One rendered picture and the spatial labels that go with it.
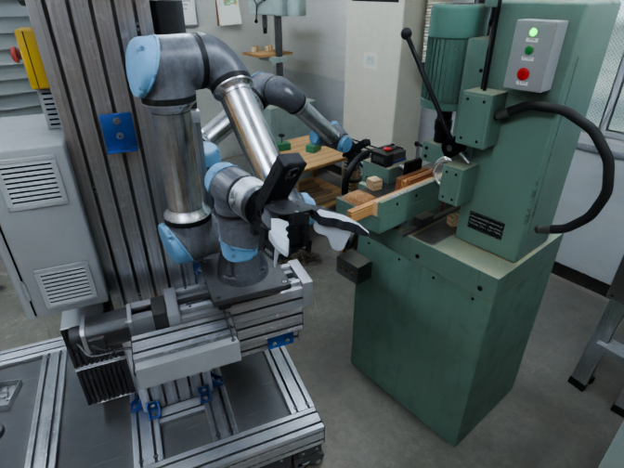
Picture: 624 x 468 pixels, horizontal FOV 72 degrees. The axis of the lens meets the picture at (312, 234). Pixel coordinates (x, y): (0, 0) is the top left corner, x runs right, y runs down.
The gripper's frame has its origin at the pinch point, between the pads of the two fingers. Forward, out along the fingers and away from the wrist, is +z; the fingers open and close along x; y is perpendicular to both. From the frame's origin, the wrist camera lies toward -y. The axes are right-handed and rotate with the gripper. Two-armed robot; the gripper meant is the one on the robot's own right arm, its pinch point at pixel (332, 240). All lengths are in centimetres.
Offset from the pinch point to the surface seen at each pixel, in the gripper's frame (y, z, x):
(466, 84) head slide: -17, -41, -84
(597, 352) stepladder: 82, 6, -155
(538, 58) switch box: -26, -16, -74
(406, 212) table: 26, -46, -75
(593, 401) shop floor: 104, 13, -154
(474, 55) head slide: -25, -40, -83
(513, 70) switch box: -23, -22, -74
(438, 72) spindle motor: -19, -50, -82
